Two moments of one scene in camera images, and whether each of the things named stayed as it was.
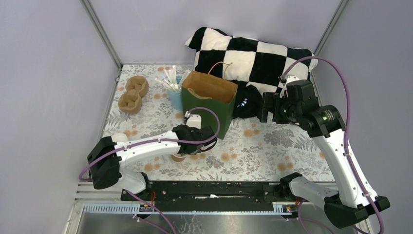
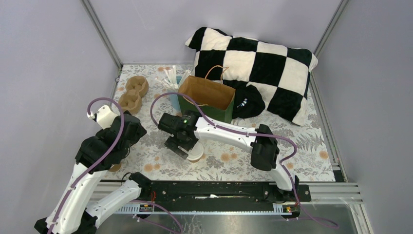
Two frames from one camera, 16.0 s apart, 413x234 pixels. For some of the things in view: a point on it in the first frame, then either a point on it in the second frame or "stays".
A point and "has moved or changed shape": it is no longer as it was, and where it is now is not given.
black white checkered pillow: x=241 y=61 stays
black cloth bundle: x=248 y=101 stays
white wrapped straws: x=170 y=81 stays
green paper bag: x=211 y=91 has moved or changed shape
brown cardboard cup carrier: x=131 y=102 stays
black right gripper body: x=283 y=111 to x=173 y=142
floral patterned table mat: x=252 y=150 stays
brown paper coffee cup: x=177 y=158 to x=195 y=161
